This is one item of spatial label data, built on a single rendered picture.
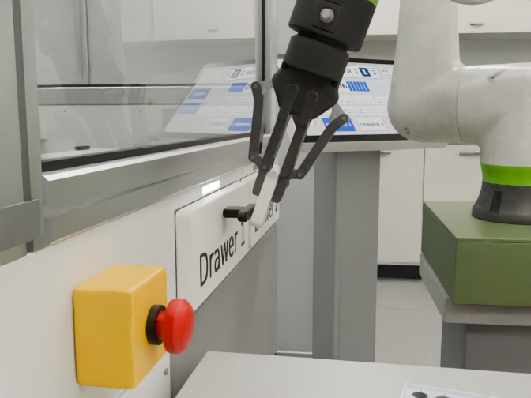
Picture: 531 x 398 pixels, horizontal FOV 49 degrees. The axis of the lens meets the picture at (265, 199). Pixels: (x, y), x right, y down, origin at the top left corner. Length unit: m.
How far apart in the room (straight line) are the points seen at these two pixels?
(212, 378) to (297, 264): 1.85
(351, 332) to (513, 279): 0.99
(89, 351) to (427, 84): 0.75
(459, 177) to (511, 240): 2.86
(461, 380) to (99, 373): 0.38
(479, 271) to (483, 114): 0.26
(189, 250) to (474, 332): 0.53
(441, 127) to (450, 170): 2.71
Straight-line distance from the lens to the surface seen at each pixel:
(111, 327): 0.42
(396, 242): 3.75
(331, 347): 1.82
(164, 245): 0.60
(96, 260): 0.46
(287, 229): 2.43
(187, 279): 0.63
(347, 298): 1.79
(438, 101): 1.02
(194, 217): 0.63
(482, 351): 1.01
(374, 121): 1.67
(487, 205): 1.02
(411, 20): 1.06
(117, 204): 0.48
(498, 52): 4.52
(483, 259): 0.89
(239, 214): 0.72
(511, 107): 0.99
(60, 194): 0.40
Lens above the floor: 1.03
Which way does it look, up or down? 8 degrees down
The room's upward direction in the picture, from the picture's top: straight up
